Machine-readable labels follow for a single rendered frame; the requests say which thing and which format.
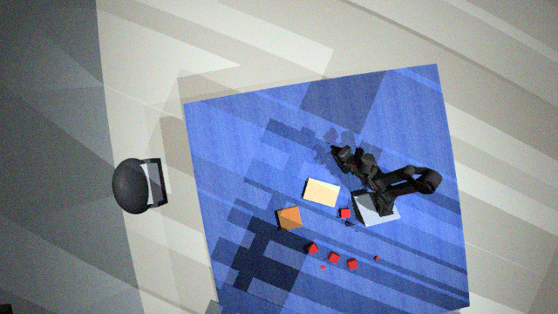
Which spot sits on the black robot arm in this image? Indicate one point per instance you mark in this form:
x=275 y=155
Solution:
x=385 y=193

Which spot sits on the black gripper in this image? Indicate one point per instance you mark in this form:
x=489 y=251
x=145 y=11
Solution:
x=341 y=154

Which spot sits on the orange wooden block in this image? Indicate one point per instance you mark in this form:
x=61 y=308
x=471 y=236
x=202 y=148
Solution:
x=289 y=218

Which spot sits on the red cube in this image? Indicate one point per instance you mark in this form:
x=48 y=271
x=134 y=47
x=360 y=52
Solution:
x=312 y=248
x=352 y=263
x=333 y=257
x=344 y=213

